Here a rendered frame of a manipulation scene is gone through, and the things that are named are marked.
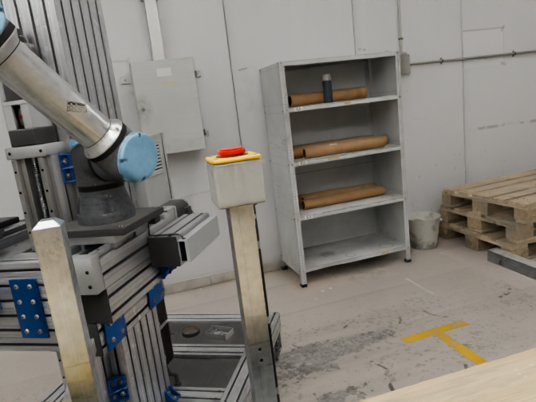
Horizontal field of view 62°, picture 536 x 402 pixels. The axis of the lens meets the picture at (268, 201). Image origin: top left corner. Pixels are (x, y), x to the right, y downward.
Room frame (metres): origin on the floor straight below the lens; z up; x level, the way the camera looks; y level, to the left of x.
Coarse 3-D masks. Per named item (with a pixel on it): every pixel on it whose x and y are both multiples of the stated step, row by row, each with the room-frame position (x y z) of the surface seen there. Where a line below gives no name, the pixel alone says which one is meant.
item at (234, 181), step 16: (208, 160) 0.65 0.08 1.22; (224, 160) 0.62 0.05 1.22; (240, 160) 0.62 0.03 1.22; (256, 160) 0.63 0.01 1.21; (208, 176) 0.67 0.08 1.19; (224, 176) 0.62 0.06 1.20; (240, 176) 0.62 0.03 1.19; (256, 176) 0.63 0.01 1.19; (224, 192) 0.61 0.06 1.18; (240, 192) 0.62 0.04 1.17; (256, 192) 0.63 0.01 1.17; (224, 208) 0.62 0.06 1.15
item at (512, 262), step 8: (496, 248) 1.10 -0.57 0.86; (488, 256) 1.10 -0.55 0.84; (496, 256) 1.07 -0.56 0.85; (504, 256) 1.05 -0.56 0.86; (512, 256) 1.04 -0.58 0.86; (520, 256) 1.03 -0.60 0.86; (504, 264) 1.04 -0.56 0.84; (512, 264) 1.02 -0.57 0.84; (520, 264) 1.00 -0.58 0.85; (528, 264) 0.98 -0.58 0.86; (520, 272) 1.00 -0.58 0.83; (528, 272) 0.97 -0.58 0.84
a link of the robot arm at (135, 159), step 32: (0, 32) 0.86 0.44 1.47; (0, 64) 0.89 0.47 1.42; (32, 64) 0.92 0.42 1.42; (32, 96) 0.93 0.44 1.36; (64, 96) 0.96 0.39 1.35; (64, 128) 0.99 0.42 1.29; (96, 128) 1.01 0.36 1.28; (128, 128) 1.08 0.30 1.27; (96, 160) 1.03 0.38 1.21; (128, 160) 1.03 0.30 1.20
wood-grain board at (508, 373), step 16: (528, 352) 0.57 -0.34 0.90; (480, 368) 0.55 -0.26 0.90; (496, 368) 0.55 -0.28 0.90; (512, 368) 0.54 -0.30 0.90; (528, 368) 0.54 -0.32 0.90; (416, 384) 0.53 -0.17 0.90; (432, 384) 0.53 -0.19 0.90; (448, 384) 0.52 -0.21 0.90; (464, 384) 0.52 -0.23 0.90; (480, 384) 0.52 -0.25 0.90; (496, 384) 0.51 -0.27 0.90; (512, 384) 0.51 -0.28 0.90; (528, 384) 0.51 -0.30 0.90; (368, 400) 0.51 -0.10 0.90; (384, 400) 0.51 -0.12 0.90; (400, 400) 0.50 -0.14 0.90; (416, 400) 0.50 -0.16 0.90; (432, 400) 0.50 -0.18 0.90; (448, 400) 0.49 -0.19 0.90; (464, 400) 0.49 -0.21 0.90; (480, 400) 0.49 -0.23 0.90; (496, 400) 0.48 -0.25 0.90; (512, 400) 0.48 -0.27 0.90; (528, 400) 0.48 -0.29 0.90
